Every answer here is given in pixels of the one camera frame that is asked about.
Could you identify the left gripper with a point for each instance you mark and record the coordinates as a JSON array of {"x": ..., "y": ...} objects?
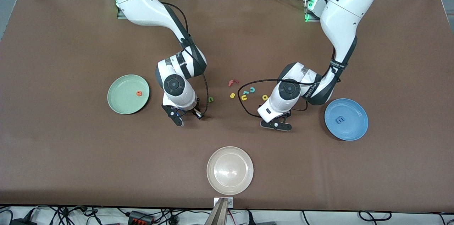
[{"x": 288, "y": 113}]

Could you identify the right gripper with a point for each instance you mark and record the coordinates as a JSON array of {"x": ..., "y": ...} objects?
[{"x": 190, "y": 111}]

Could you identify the blue letter m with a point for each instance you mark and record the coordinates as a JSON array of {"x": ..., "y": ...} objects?
[{"x": 341, "y": 120}]

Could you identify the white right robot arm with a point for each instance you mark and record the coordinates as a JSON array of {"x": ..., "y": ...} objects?
[{"x": 142, "y": 1}]

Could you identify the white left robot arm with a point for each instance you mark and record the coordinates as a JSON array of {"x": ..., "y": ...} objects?
[{"x": 347, "y": 12}]

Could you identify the red letter f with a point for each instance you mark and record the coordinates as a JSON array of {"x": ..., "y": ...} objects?
[{"x": 232, "y": 82}]

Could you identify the beige plate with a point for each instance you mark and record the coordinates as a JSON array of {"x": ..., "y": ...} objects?
[{"x": 230, "y": 170}]

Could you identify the pale green plate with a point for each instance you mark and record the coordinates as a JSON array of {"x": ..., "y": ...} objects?
[{"x": 124, "y": 102}]

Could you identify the blue plate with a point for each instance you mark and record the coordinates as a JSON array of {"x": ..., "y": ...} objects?
[{"x": 349, "y": 131}]

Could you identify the black orange power strip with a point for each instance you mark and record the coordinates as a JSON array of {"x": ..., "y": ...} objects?
[{"x": 142, "y": 218}]

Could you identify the black left camera bracket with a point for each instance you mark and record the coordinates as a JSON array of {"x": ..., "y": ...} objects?
[{"x": 275, "y": 125}]

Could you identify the black camera bracket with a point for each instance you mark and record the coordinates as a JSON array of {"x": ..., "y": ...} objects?
[
  {"x": 275, "y": 125},
  {"x": 172, "y": 114}
]

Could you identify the black right camera bracket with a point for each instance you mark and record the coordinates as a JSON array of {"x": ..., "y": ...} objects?
[{"x": 172, "y": 114}]

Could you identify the small metal clamp bracket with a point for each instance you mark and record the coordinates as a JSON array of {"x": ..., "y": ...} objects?
[{"x": 230, "y": 202}]

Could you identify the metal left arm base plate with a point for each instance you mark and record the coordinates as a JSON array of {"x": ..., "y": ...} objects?
[{"x": 310, "y": 20}]

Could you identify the grey camera pole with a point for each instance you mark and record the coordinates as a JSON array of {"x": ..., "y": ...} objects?
[{"x": 218, "y": 216}]

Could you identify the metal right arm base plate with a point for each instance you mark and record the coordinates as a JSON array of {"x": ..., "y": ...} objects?
[{"x": 120, "y": 15}]

